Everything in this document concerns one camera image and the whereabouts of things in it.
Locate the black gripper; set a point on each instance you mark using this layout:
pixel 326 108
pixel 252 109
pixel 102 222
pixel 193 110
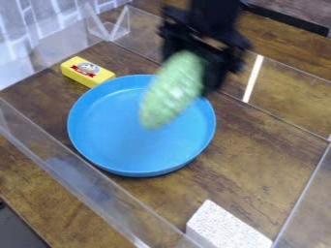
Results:
pixel 204 29

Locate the green bitter gourd toy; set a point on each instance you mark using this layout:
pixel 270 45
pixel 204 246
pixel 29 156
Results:
pixel 173 90

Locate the blue round tray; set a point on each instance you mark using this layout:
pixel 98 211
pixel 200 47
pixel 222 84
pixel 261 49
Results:
pixel 109 136

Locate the black baseboard strip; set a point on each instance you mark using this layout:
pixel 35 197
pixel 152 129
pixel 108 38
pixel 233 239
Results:
pixel 306 14

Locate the yellow rectangular box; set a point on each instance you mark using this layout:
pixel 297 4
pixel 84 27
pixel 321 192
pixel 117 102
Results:
pixel 86 72

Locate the white speckled foam block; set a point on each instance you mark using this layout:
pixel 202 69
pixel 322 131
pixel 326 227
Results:
pixel 217 229

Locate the clear acrylic enclosure wall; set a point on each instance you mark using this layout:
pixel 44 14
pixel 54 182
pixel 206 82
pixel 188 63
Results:
pixel 265 170

